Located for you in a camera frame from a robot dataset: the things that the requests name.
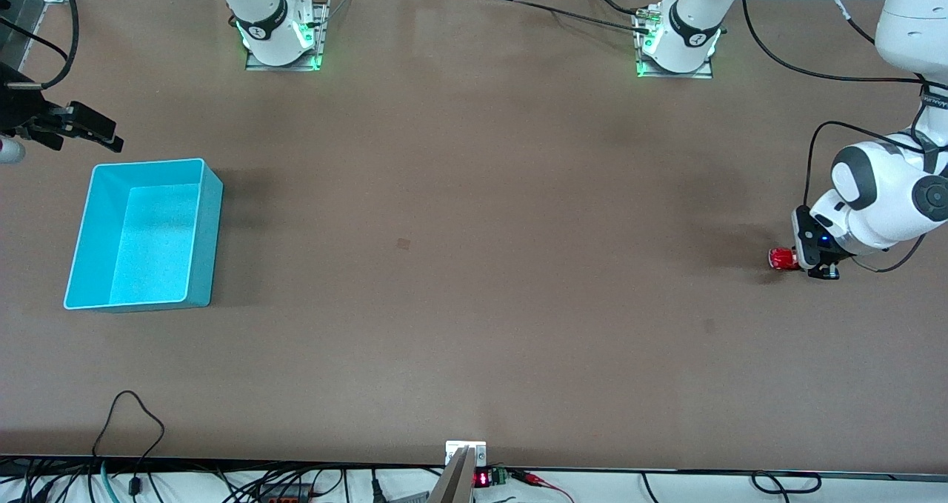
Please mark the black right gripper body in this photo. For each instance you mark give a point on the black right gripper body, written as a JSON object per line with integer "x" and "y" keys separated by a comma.
{"x": 16, "y": 112}

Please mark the red beetle toy car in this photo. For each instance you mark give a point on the red beetle toy car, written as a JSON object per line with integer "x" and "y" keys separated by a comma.
{"x": 781, "y": 258}

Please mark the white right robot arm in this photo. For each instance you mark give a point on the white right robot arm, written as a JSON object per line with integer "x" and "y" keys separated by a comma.
{"x": 263, "y": 14}

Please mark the blue plastic box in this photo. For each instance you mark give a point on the blue plastic box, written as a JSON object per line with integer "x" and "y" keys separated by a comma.
{"x": 148, "y": 244}

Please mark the black power strip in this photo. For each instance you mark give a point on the black power strip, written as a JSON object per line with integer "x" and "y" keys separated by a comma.
{"x": 285, "y": 495}

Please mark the red LED display module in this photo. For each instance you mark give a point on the red LED display module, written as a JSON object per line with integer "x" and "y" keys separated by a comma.
{"x": 482, "y": 479}

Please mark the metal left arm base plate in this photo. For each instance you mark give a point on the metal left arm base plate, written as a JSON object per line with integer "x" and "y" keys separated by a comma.
{"x": 700, "y": 74}

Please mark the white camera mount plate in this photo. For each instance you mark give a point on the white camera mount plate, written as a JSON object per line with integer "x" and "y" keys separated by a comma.
{"x": 453, "y": 450}

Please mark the grey aluminium camera bar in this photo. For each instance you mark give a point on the grey aluminium camera bar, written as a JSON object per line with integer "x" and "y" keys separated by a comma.
{"x": 453, "y": 484}

